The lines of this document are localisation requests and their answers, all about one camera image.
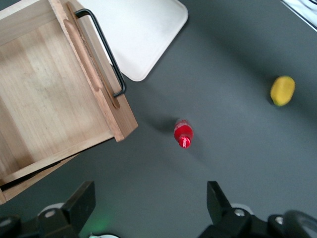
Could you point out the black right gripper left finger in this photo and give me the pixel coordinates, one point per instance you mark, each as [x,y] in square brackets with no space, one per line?
[76,205]

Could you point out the yellow lemon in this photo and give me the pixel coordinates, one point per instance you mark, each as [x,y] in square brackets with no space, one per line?
[282,90]

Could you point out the wooden drawer cabinet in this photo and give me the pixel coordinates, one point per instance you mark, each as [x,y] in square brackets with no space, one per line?
[29,186]

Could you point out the cream plastic tray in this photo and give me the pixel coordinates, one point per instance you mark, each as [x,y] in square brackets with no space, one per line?
[141,32]

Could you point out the white table edge strip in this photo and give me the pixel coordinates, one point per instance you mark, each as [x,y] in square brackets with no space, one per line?
[303,11]

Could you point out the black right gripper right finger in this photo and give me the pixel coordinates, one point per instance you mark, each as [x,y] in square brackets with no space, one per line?
[218,203]

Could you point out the small red bottle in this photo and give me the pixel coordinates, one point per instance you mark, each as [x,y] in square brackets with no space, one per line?
[183,134]

